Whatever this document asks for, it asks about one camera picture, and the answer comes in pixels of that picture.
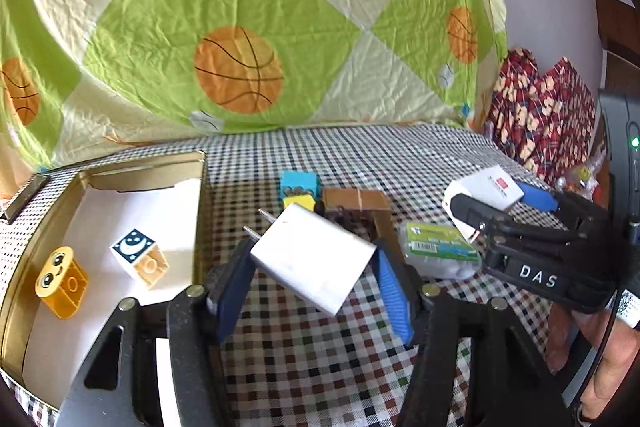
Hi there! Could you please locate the black cable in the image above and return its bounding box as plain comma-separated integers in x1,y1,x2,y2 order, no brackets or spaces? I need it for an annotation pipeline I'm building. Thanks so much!
575,287,633,423

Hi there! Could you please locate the green label clear plastic box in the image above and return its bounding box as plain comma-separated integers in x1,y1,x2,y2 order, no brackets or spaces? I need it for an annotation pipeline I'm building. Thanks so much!
400,221,483,280

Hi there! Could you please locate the red floral cloth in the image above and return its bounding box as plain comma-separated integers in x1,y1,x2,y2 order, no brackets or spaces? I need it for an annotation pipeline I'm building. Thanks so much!
482,48,601,188

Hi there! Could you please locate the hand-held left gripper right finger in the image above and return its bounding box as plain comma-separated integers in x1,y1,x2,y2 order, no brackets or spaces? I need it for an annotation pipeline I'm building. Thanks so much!
375,247,576,427

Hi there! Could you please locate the dark sequin hair clip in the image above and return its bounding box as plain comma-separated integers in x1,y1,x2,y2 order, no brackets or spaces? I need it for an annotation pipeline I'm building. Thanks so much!
324,206,381,248

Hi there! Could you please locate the brown wooden cabinet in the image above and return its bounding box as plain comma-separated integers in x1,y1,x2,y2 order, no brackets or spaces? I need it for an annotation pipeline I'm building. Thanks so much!
592,0,640,95

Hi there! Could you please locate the gold tin box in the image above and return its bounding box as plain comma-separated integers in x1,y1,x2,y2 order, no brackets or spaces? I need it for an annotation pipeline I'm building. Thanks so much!
0,151,216,408

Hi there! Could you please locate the moon print toy block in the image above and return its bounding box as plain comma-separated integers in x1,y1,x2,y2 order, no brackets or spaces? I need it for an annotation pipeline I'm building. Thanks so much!
110,229,168,290

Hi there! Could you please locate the dark flat bar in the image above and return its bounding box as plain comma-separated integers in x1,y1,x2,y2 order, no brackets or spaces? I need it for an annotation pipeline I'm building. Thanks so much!
0,174,51,223

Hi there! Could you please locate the checkered tablecloth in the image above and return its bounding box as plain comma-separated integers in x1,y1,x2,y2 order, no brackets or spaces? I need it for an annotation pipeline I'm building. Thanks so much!
0,122,591,427

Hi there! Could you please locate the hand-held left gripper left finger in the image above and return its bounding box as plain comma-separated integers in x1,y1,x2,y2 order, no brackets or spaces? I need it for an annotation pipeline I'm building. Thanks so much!
57,237,258,427

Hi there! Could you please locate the plain white charger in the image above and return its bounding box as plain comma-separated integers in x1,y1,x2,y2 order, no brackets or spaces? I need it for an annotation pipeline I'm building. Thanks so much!
243,203,377,318

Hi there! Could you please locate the yellow face toy block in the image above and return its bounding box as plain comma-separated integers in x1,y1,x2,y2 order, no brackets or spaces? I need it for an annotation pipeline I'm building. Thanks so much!
34,246,90,320

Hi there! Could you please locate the person's right hand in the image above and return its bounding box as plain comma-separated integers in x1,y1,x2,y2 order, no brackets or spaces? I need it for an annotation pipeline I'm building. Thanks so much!
545,304,640,425

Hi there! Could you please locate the blue and yellow toy block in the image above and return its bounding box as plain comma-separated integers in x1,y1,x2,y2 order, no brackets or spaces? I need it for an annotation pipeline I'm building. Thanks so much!
279,171,321,212

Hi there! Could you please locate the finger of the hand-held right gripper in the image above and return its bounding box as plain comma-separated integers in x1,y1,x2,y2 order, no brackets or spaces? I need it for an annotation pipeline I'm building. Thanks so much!
517,179,608,233
449,193,601,258

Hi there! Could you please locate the brown wooden piece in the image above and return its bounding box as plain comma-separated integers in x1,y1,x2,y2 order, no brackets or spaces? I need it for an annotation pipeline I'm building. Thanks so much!
322,188,406,258

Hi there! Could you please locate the small yellow trinket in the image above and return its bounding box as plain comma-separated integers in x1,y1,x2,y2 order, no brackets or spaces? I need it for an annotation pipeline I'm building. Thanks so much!
555,157,606,198

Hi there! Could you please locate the white charger with red label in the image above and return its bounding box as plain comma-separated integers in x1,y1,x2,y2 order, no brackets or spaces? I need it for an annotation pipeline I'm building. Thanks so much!
442,166,526,243

